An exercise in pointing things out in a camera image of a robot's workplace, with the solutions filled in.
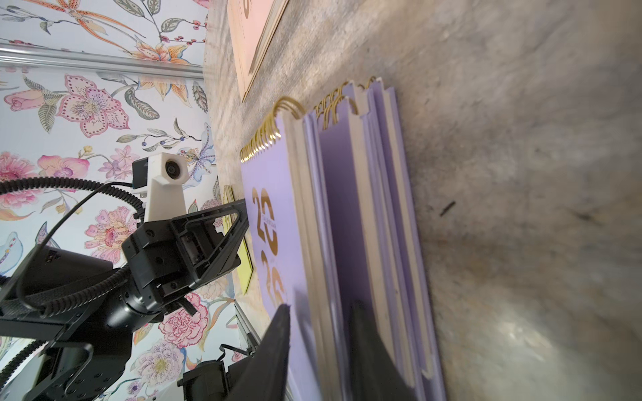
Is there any purple calendar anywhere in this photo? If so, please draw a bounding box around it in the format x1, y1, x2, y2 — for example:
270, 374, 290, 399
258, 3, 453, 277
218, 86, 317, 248
368, 77, 446, 400
239, 96, 351, 400
311, 83, 421, 400

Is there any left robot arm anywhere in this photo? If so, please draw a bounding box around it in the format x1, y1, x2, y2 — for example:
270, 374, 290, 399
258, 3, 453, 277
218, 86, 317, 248
1, 200, 249, 400

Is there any left aluminium corner post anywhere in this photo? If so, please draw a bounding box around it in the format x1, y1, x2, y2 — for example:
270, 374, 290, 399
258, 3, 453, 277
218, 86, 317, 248
1, 43, 204, 80

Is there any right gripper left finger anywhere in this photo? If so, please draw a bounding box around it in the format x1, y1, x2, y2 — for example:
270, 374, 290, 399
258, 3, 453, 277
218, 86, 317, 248
227, 304, 291, 400

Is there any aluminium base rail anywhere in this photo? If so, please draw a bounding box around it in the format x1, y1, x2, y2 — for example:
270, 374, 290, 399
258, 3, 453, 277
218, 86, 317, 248
233, 301, 261, 354

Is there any peach pink calendar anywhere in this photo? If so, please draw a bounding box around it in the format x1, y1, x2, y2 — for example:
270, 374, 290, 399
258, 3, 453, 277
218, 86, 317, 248
227, 0, 289, 102

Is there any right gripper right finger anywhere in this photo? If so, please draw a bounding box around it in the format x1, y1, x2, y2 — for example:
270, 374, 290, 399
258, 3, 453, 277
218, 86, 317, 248
349, 301, 416, 401

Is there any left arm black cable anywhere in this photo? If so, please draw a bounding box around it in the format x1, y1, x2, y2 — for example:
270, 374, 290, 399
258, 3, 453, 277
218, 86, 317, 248
0, 176, 146, 317

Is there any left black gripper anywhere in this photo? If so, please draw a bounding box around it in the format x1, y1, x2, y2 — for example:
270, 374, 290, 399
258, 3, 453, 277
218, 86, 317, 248
123, 200, 249, 313

